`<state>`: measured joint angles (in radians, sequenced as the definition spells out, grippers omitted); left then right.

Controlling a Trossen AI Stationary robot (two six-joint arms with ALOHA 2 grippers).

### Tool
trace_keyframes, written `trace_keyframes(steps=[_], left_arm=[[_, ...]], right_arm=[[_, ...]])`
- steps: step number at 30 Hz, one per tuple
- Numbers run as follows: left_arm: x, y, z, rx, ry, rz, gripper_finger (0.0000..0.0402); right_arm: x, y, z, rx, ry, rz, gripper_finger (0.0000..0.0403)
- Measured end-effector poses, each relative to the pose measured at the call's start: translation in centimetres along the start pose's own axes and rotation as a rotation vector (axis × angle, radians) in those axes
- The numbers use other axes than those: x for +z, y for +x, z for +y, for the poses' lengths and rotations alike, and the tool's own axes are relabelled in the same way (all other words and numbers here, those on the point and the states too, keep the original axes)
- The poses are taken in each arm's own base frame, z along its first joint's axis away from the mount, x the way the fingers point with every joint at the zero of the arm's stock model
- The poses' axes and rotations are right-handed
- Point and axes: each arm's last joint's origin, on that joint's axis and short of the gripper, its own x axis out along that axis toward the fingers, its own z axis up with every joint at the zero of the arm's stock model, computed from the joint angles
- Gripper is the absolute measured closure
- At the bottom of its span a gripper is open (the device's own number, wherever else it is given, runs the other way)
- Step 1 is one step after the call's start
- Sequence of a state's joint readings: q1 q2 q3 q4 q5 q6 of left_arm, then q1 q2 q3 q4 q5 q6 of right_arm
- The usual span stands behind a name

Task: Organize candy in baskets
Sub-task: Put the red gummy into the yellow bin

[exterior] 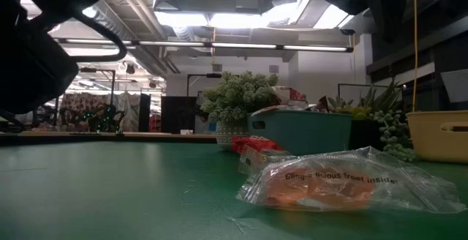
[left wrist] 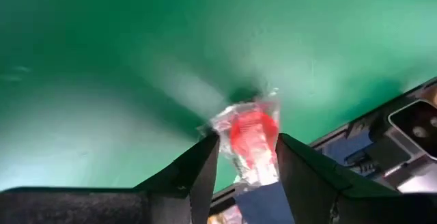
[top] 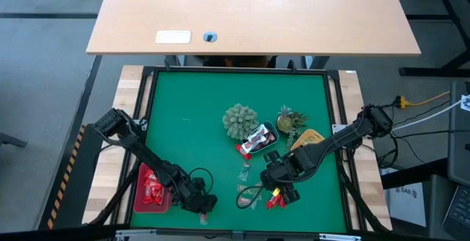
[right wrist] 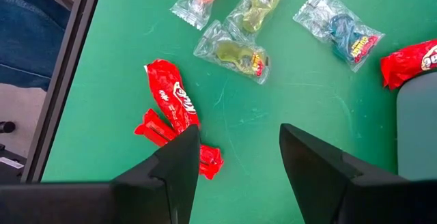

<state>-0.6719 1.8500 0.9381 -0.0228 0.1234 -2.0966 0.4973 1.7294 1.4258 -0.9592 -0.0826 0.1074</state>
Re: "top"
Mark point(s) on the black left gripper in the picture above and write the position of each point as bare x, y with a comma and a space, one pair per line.
202, 201

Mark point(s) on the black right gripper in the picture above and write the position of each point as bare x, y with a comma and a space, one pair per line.
282, 173

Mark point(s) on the red KitKat bar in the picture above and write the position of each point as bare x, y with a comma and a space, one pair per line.
271, 202
153, 186
148, 174
244, 152
148, 198
282, 201
159, 197

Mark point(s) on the brown PayDay candy bar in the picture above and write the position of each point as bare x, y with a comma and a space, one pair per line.
271, 141

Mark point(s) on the white PayDay candy bar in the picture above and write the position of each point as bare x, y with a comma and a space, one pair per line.
261, 132
249, 144

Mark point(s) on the yellow plastic basket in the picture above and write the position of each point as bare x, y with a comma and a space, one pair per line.
310, 138

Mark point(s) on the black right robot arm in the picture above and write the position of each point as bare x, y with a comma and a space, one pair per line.
338, 138

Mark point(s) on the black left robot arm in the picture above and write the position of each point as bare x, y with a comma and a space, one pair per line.
147, 156

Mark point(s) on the teal plastic basket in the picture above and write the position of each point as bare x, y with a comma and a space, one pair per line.
275, 131

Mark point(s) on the red plastic basket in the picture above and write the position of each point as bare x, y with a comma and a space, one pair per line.
137, 204

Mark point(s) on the mixed succulents in dark pot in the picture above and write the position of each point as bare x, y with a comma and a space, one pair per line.
288, 121

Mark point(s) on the pale green bushy succulent plant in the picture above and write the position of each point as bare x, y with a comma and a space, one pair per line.
240, 121

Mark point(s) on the white cardboard box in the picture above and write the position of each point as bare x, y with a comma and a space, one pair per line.
407, 200

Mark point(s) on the white label card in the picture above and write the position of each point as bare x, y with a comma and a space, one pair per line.
173, 37

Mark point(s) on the light wooden desk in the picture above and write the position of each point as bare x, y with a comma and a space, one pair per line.
253, 13

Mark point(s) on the grey cabinet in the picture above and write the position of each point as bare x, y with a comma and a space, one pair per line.
460, 134

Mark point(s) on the black furniture leg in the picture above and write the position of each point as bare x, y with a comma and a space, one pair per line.
12, 140

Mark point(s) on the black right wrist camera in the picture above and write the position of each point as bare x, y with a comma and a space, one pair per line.
272, 157

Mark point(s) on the silver frame bracket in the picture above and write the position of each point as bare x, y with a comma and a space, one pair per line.
136, 232
339, 237

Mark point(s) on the black frame clamp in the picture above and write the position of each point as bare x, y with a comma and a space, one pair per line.
292, 64

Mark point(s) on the black yellow striped base plate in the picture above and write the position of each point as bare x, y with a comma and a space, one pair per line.
73, 175

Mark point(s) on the black desk leg frame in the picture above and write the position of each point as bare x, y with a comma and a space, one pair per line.
440, 70

